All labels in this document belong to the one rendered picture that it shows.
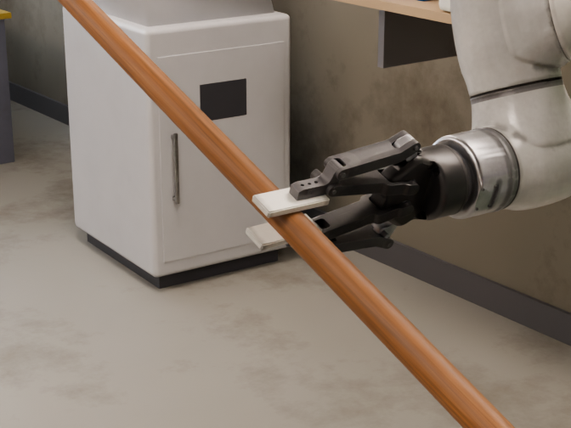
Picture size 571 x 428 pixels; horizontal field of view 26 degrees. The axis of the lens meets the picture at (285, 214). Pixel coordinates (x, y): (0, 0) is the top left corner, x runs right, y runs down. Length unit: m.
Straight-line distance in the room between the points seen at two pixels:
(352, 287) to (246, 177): 0.18
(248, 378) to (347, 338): 0.49
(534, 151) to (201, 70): 3.69
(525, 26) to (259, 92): 3.83
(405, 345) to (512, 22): 0.42
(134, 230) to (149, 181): 0.29
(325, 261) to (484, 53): 0.33
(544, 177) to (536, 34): 0.15
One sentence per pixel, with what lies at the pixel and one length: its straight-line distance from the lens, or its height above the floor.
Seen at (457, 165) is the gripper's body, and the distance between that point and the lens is 1.26.
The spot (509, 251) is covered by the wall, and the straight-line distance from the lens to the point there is 4.86.
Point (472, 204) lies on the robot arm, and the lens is 1.28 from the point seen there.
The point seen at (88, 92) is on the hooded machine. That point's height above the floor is 0.74.
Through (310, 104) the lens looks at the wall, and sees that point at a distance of 5.65.
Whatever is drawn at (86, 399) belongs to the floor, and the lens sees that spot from 4.29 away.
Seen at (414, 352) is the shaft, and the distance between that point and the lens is 1.04.
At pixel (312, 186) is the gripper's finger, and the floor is 1.60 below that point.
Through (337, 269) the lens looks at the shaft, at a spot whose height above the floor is 1.55.
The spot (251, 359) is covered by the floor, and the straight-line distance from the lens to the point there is 4.52.
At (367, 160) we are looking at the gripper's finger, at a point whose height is 1.62.
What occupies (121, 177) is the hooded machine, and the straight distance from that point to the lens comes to 5.18.
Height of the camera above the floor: 1.95
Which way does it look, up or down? 19 degrees down
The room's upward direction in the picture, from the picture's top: straight up
